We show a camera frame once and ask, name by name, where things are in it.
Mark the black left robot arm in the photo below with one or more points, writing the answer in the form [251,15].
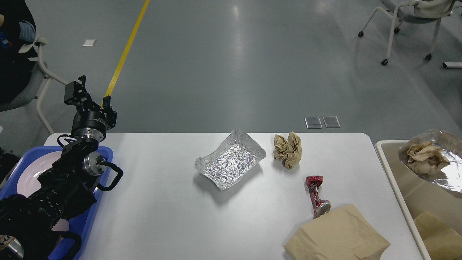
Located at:
[66,189]

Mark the person in black clothes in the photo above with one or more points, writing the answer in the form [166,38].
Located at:
[17,28]

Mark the grey chair in background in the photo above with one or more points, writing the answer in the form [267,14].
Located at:
[414,12]

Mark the brown paper bag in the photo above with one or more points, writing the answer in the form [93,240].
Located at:
[441,241]
[342,234]

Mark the white floor tag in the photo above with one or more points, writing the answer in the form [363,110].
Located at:
[89,42]

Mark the foil tray with paper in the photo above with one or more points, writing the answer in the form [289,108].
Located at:
[449,179]

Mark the small crumpled brown paper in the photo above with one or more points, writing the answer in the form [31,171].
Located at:
[289,150]

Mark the blue plastic tray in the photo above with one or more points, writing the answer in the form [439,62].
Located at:
[81,224]

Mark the crushed red soda can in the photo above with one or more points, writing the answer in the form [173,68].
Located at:
[320,206]

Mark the grey office chair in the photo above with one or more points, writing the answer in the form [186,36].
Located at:
[40,81]

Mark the brown paper ball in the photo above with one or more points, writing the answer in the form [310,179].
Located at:
[426,158]

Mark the silver floor outlet plates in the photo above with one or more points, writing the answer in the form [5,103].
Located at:
[316,122]

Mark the pink plate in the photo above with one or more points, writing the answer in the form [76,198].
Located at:
[28,182]

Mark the beige plastic bin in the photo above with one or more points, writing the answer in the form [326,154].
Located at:
[415,195]

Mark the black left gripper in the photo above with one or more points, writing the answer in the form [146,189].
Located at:
[87,123]

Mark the empty crumpled foil tray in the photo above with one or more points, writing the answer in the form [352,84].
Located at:
[234,157]

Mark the white object at right edge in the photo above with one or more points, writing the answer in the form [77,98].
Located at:
[452,65]

